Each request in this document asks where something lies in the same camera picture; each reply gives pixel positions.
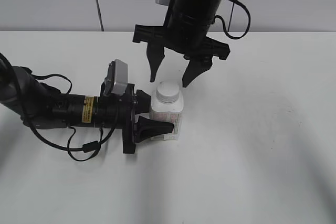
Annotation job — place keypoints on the white square plastic bottle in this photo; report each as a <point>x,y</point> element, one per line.
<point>167,112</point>

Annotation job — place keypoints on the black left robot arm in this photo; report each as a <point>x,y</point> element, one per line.
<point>43,107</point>

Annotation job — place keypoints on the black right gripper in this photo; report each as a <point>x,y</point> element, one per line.
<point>183,37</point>

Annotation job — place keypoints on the white round bottle cap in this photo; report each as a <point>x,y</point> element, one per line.
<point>168,92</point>

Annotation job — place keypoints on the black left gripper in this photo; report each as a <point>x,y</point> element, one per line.
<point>118,112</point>

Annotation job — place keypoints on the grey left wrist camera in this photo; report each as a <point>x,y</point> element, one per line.
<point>116,80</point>

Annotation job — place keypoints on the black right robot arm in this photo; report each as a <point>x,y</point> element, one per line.
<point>200,12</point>

